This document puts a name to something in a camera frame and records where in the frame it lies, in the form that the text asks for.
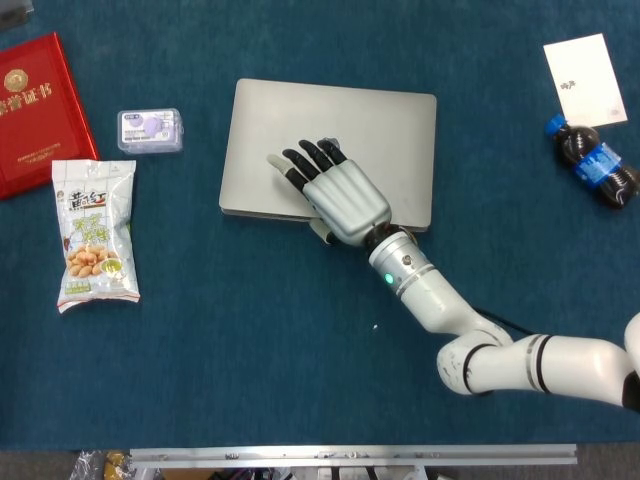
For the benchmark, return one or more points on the cola bottle blue label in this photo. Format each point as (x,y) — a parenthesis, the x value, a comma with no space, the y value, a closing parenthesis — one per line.
(595,165)

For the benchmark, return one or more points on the red certificate folder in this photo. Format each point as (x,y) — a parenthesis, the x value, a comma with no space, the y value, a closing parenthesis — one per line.
(35,125)

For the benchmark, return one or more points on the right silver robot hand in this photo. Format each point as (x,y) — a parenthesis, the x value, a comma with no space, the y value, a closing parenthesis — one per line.
(345,200)

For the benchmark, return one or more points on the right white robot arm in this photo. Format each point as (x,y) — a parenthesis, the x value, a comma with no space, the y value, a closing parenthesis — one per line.
(435,300)

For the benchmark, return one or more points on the white paper card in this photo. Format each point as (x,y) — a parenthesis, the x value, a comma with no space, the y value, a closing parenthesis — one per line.
(585,80)

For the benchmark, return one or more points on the aluminium frame rail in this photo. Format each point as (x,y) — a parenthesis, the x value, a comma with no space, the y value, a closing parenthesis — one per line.
(350,455)

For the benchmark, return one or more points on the small clear plastic box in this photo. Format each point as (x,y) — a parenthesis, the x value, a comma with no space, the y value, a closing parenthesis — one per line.
(150,132)

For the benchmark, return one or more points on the teal felt table mat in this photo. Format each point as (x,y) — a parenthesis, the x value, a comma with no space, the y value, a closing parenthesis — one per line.
(250,350)

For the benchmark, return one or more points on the white peanut snack bag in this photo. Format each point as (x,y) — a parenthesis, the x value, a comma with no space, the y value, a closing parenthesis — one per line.
(95,240)

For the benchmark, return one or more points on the silver laptop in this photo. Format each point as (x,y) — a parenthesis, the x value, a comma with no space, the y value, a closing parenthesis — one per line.
(280,125)

